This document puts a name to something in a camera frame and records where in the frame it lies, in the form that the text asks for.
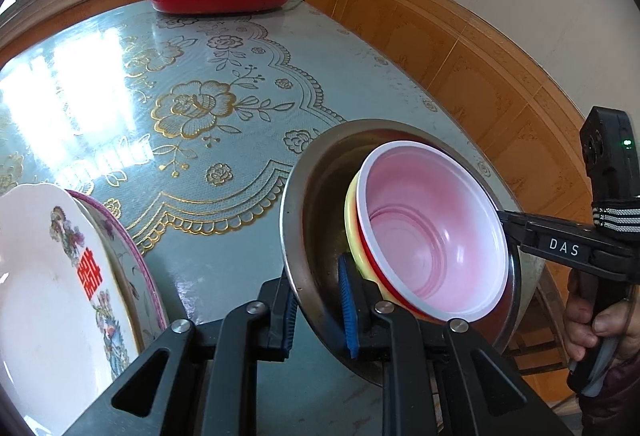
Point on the stainless steel bowl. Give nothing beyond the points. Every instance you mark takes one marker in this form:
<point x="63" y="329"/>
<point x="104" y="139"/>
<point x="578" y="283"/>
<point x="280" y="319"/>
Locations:
<point x="312" y="228"/>

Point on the yellow plastic bowl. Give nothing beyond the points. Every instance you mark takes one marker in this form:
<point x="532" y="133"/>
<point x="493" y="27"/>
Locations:
<point x="356" y="245"/>

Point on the floral blue tablecloth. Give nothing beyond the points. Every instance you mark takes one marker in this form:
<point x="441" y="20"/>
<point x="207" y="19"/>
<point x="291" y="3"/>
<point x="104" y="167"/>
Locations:
<point x="187" y="129"/>

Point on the black tracking camera box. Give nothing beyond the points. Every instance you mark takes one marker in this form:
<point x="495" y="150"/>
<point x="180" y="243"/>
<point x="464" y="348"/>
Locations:
<point x="611" y="159"/>

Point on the person right hand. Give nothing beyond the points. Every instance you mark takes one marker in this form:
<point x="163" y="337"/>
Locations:
<point x="583" y="328"/>

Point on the red plastic bowl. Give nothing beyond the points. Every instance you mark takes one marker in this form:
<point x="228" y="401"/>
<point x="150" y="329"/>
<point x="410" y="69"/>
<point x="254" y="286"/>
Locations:
<point x="431" y="232"/>

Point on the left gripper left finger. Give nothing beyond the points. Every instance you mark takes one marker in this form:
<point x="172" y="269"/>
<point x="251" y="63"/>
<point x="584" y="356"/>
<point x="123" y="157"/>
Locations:
<point x="199" y="379"/>

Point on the white deep plate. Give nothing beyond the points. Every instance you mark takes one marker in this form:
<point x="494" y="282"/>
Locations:
<point x="66" y="330"/>

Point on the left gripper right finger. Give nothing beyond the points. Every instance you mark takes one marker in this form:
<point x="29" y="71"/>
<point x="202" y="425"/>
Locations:
<point x="437" y="379"/>

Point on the large floral rimmed plate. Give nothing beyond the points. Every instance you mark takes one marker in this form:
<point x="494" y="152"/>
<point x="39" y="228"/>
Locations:
<point x="147" y="309"/>

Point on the dark wooden stool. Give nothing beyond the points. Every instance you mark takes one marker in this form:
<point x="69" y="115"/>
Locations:
<point x="537" y="345"/>

